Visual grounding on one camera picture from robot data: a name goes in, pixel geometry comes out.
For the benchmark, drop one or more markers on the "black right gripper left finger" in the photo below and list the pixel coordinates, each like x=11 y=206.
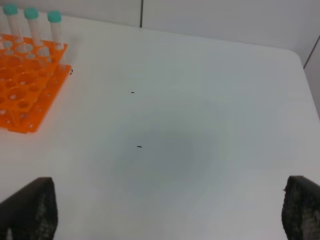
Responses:
x=31 y=213

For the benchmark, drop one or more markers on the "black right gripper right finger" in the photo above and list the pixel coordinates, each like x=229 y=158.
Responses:
x=300 y=213

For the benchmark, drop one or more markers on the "orange test tube rack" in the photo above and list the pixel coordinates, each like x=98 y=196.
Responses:
x=30 y=79

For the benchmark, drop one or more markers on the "rack tube back far-right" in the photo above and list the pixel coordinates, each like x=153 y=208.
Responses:
x=55 y=19

